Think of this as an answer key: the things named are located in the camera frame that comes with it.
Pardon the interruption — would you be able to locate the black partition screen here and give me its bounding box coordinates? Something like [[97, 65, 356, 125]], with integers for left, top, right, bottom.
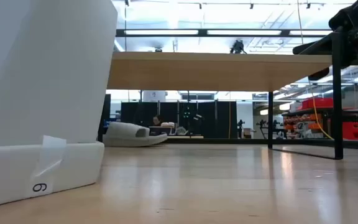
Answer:
[[120, 100, 239, 139]]

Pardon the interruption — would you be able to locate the yellow cable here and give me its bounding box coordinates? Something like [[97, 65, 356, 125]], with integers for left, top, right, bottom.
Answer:
[[308, 79, 334, 141]]

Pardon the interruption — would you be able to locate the black overhead beam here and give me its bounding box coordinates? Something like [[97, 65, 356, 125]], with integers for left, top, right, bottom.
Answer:
[[115, 28, 334, 39]]

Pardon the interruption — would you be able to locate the white numbered tape label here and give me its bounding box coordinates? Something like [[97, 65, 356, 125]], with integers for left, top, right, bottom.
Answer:
[[29, 134, 68, 198]]

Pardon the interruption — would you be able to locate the black table frame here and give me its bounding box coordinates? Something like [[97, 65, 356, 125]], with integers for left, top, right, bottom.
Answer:
[[163, 137, 358, 150]]

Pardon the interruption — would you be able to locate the black storage rack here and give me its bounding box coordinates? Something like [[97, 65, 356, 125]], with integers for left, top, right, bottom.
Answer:
[[282, 107, 358, 140]]

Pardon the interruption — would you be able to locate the red plastic crate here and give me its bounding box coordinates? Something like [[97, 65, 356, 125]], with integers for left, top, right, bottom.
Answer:
[[342, 121, 358, 141], [301, 97, 334, 110]]

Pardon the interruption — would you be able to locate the grey slide sandal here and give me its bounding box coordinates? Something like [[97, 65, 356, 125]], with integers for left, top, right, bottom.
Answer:
[[102, 121, 168, 148]]

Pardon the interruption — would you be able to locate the wooden shelf with black legs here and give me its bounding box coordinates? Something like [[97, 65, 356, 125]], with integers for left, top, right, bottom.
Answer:
[[97, 51, 344, 161]]

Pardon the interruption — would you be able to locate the person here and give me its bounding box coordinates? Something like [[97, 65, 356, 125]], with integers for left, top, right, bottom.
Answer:
[[152, 114, 165, 128]]

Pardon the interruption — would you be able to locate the large white box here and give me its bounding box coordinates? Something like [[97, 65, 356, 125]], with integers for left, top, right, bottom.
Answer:
[[0, 0, 119, 210]]

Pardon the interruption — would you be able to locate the black tripod stand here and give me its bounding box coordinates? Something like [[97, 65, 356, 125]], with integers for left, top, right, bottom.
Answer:
[[237, 119, 246, 139]]

